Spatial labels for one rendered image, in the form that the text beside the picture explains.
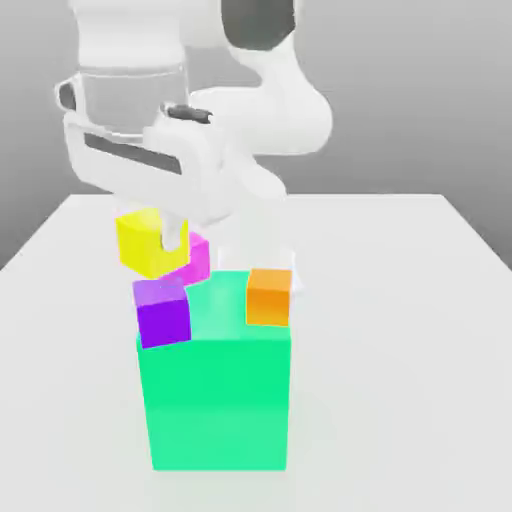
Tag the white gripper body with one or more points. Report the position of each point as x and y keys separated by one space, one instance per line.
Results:
x=132 y=160

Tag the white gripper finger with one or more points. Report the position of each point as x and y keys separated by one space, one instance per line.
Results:
x=171 y=236

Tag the small yellow cube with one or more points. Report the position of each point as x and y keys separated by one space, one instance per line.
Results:
x=140 y=248

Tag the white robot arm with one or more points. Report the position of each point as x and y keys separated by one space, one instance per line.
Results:
x=288 y=120

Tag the small magenta cube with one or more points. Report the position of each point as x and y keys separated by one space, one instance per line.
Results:
x=198 y=260

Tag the small purple cube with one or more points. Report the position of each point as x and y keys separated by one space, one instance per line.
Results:
x=162 y=316

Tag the small orange cube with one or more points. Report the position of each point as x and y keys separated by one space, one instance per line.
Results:
x=268 y=298

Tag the large green box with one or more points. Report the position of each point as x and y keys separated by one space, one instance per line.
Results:
x=218 y=400

